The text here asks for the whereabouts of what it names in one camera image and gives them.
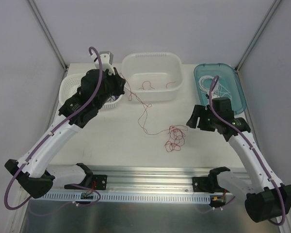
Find long red wire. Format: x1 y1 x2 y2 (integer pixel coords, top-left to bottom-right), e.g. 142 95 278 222
118 72 172 136

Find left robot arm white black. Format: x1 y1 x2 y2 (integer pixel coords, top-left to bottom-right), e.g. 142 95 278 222
4 67 126 199

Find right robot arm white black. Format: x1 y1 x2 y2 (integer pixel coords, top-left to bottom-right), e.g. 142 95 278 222
186 98 291 225

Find teal transparent plastic tray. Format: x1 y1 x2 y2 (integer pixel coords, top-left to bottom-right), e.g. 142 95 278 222
194 63 247 115

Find white plastic tub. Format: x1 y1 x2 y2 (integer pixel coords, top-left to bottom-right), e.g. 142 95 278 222
121 52 184 103

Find white perforated basket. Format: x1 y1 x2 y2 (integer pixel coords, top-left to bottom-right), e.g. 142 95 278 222
59 73 122 109

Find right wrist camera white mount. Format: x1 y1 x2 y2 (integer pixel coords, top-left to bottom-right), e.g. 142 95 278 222
206 94 220 100

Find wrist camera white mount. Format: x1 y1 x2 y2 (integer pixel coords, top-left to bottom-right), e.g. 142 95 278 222
206 94 220 100
89 50 115 75

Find loose white wires in tray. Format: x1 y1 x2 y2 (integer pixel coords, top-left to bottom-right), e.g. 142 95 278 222
205 84 233 107

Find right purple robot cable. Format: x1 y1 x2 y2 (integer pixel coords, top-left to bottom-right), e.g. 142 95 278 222
198 75 287 227

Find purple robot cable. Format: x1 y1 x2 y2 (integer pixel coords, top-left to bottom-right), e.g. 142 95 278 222
4 46 105 216
198 75 287 227

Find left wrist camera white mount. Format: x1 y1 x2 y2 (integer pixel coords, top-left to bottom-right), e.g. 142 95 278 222
89 50 115 75

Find coiled white wire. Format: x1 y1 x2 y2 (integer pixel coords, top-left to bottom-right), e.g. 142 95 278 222
198 75 221 93

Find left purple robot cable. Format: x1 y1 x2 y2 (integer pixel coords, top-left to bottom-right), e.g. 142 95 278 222
4 46 105 216

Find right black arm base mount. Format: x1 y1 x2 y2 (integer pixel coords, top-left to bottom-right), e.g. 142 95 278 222
192 177 216 193

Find aluminium mounting rail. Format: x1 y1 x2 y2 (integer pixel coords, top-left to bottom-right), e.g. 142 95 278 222
48 165 250 195

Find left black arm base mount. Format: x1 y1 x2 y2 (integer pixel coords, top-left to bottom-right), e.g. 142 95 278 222
64 175 108 191

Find right aluminium frame post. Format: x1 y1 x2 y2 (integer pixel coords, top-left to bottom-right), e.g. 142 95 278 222
235 0 283 73

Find aluminium frame post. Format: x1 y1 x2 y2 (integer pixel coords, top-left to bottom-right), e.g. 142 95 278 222
235 0 283 73
25 0 68 70

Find left aluminium frame post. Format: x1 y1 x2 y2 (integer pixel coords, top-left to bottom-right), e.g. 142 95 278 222
25 0 68 70

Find white slotted cable duct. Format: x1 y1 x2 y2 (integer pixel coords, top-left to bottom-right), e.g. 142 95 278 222
39 191 210 204

